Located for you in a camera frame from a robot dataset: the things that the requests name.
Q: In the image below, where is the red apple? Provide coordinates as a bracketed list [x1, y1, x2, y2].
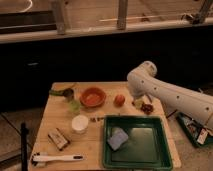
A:
[114, 94, 125, 106]

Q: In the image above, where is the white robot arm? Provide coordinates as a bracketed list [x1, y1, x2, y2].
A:
[127, 61, 213, 130]

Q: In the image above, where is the white paper cup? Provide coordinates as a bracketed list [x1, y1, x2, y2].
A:
[71, 115, 89, 134]

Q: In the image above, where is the light green cup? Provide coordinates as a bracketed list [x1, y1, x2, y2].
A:
[69, 100, 81, 114]

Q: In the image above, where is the small metal cup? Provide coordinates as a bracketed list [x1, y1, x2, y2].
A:
[63, 88, 74, 101]

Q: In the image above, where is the blue sponge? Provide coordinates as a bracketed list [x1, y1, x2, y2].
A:
[107, 128, 129, 151]

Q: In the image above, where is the orange plastic bowl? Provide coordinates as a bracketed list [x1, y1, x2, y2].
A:
[80, 87, 106, 108]

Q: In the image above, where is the green plastic tray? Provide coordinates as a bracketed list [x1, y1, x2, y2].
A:
[102, 115, 173, 171]

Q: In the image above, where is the green bin with items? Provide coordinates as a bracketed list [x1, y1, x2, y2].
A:
[176, 113, 213, 148]

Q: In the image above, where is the brown chocolate box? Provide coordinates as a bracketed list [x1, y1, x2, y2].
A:
[48, 128, 70, 151]

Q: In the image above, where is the white dish brush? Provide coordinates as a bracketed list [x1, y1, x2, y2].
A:
[31, 153, 84, 165]

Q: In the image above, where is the black pole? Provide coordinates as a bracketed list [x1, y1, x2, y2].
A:
[21, 123, 28, 171]

